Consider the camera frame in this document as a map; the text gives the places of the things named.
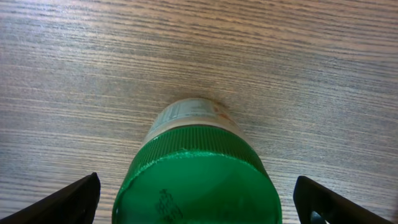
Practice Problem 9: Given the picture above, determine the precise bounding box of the green white can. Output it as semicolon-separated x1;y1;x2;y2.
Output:
112;98;282;223

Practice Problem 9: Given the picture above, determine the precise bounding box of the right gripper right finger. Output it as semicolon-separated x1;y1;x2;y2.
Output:
293;175;392;224

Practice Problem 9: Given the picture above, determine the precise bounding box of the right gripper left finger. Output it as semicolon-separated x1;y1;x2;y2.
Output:
1;172;101;224

